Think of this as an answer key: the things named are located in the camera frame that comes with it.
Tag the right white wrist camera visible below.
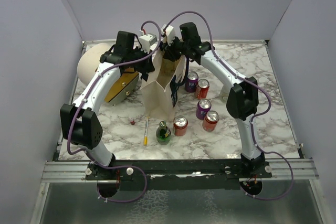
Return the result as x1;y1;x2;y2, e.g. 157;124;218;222
161;24;176;46

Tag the purple soda can front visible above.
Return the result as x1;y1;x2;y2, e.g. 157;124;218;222
196;99;212;120

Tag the yellow white marker pen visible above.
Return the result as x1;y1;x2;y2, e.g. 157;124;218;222
143;116;150;146

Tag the red cola can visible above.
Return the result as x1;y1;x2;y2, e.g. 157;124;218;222
195;79;209;100

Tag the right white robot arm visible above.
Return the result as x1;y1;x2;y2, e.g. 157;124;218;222
161;22;265;177

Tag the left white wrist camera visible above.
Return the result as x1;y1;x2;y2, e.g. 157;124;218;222
139;34;157;54

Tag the clear glass bottle right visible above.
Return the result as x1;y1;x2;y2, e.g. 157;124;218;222
220;87;229;102

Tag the green glass bottle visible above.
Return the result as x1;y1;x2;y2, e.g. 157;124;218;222
156;121;172;145

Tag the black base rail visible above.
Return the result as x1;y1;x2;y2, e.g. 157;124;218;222
86;159;272;191

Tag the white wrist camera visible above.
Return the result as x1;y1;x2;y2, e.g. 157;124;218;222
161;24;176;46
139;34;157;54

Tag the red soda can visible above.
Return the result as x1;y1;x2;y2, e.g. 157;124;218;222
202;110;219;132
173;115;188;136

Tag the red soda can front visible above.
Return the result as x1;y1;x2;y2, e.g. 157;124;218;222
173;115;188;136

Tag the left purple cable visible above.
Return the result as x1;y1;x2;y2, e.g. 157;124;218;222
66;20;162;204

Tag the purple soda can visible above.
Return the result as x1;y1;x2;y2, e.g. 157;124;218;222
185;71;198;93
196;99;212;120

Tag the cream canvas tote bag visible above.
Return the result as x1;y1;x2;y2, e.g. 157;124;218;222
140;49;186;121

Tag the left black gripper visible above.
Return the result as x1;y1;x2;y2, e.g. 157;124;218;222
128;46;155;74

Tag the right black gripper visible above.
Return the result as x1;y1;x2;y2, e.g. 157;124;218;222
162;34;190;61

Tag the purple soda can rear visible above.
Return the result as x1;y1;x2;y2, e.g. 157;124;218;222
185;71;198;93

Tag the red soda can right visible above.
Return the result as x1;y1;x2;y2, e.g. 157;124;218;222
202;110;219;132

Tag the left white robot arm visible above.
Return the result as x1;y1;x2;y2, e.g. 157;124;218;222
60;31;161;179

